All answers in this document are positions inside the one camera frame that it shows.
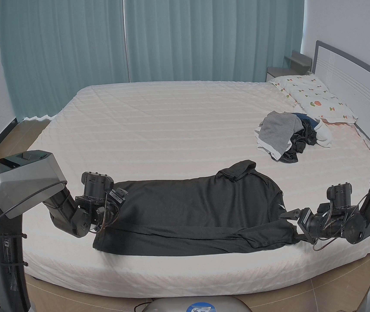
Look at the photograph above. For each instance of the black T-shirt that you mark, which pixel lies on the black T-shirt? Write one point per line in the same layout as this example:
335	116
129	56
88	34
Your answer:
188	210

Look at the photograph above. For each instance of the pile of clothes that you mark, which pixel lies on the pile of clothes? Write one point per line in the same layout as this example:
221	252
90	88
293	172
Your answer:
277	132

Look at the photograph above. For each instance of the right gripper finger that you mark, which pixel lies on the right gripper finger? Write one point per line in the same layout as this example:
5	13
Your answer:
304	238
293	214

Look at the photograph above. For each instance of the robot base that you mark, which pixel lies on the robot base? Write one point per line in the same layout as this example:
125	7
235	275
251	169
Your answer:
194	305

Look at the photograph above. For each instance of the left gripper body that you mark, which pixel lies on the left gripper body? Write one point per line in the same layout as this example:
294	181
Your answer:
106	215

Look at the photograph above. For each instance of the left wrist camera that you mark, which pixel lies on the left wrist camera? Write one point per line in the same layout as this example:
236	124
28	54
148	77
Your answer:
118	196

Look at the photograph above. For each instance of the grey bedside table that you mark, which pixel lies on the grey bedside table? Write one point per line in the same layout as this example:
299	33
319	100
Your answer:
280	72

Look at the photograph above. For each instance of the white printed pillow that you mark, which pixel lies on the white printed pillow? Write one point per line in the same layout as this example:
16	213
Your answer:
314	97

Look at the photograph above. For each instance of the blue-green curtain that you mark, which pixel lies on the blue-green curtain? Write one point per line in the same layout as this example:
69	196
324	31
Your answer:
204	31
61	37

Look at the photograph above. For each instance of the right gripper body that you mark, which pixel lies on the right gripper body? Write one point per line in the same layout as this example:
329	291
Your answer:
313	224

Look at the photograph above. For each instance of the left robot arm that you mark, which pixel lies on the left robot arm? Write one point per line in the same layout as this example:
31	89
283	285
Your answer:
25	177

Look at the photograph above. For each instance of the bed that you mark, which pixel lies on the bed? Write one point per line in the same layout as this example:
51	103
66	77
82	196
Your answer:
172	125

